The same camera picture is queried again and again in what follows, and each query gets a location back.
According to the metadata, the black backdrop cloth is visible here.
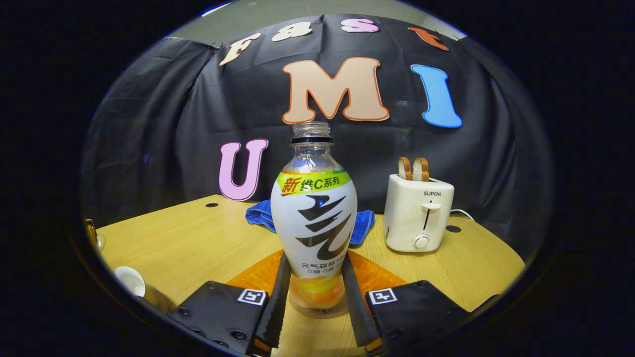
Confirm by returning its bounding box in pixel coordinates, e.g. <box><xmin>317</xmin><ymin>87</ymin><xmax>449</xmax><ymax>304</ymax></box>
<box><xmin>79</xmin><ymin>14</ymin><xmax>555</xmax><ymax>258</ymax></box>

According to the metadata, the plastic water bottle orange label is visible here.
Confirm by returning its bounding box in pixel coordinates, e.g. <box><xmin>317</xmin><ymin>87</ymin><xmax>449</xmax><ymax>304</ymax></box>
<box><xmin>270</xmin><ymin>121</ymin><xmax>358</xmax><ymax>319</ymax></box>

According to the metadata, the blue folded towel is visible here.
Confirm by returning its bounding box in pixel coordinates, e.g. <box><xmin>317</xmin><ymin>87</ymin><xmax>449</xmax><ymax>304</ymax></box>
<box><xmin>246</xmin><ymin>199</ymin><xmax>376</xmax><ymax>247</ymax></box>

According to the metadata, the white teacup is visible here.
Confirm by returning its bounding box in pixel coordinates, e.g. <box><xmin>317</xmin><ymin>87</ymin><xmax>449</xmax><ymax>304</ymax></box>
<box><xmin>115</xmin><ymin>266</ymin><xmax>146</xmax><ymax>298</ymax></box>

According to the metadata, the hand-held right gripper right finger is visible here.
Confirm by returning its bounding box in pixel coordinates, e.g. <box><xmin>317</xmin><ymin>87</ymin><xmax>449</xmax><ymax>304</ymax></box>
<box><xmin>341</xmin><ymin>250</ymin><xmax>472</xmax><ymax>356</ymax></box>

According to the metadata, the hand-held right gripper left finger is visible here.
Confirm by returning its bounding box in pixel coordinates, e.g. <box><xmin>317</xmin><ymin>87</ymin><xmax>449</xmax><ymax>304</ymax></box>
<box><xmin>168</xmin><ymin>250</ymin><xmax>294</xmax><ymax>356</ymax></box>

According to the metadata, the cream white toaster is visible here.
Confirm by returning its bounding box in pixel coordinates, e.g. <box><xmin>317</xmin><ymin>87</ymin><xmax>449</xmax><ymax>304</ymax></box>
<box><xmin>383</xmin><ymin>174</ymin><xmax>455</xmax><ymax>252</ymax></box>

